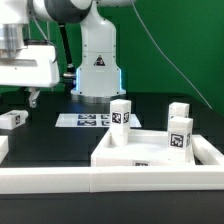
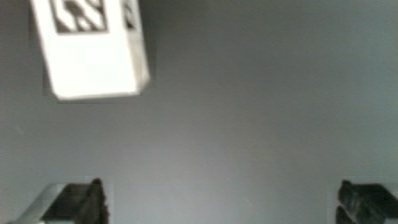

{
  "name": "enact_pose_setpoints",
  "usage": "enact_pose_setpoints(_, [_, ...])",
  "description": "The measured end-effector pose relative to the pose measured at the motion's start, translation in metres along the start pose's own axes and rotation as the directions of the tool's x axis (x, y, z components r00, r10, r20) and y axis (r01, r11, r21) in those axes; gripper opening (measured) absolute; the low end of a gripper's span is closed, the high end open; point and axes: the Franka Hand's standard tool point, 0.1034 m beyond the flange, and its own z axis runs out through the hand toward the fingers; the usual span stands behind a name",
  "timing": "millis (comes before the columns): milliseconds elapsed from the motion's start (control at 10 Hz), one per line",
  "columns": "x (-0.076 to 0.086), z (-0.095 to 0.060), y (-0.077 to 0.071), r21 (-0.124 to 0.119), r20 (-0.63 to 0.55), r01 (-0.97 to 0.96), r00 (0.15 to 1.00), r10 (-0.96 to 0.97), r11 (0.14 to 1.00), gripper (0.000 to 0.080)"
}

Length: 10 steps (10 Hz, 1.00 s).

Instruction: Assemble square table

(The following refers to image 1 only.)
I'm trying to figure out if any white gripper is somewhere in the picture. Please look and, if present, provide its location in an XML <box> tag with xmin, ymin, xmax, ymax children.
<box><xmin>0</xmin><ymin>45</ymin><xmax>59</xmax><ymax>108</ymax></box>

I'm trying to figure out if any white square table top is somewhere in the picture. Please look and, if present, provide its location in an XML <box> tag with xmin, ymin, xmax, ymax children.
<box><xmin>91</xmin><ymin>129</ymin><xmax>195</xmax><ymax>167</ymax></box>

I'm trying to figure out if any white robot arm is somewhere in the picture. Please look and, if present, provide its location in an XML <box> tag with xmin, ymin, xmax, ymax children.
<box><xmin>0</xmin><ymin>0</ymin><xmax>136</xmax><ymax>107</ymax></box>

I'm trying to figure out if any white sheet with markers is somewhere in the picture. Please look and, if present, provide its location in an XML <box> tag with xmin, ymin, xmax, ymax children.
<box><xmin>54</xmin><ymin>113</ymin><xmax>142</xmax><ymax>128</ymax></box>

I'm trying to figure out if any white U-shaped obstacle fence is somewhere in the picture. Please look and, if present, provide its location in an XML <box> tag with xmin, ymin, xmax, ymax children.
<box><xmin>0</xmin><ymin>136</ymin><xmax>224</xmax><ymax>194</ymax></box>

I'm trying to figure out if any black cable bundle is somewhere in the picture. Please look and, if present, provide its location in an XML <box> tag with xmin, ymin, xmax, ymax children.
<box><xmin>18</xmin><ymin>73</ymin><xmax>76</xmax><ymax>93</ymax></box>

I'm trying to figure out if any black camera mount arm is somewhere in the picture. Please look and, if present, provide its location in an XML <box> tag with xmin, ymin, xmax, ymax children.
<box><xmin>58</xmin><ymin>23</ymin><xmax>76</xmax><ymax>79</ymax></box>

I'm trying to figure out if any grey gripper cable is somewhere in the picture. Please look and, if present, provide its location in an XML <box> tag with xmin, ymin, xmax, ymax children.
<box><xmin>130</xmin><ymin>0</ymin><xmax>213</xmax><ymax>110</ymax></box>

